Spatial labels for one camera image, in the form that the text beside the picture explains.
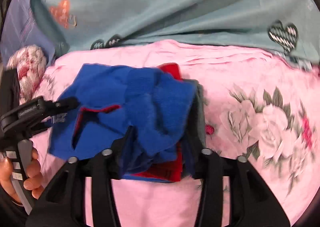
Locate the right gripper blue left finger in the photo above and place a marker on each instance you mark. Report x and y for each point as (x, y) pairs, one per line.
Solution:
(122, 152)

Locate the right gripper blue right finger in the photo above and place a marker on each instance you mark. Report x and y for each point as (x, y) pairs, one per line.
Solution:
(194, 154)

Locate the purple plaid sheet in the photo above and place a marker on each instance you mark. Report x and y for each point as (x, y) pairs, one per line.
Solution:
(20, 30)

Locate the teal heart pattern sheet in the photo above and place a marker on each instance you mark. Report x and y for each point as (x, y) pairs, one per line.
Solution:
(290, 27)

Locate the left hand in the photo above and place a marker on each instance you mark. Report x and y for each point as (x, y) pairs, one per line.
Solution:
(33, 183)

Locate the red and blue pants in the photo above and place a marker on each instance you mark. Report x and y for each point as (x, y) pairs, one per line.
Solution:
(155, 101)

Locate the dark green folded garment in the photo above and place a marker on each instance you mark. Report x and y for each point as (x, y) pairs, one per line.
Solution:
(196, 121)

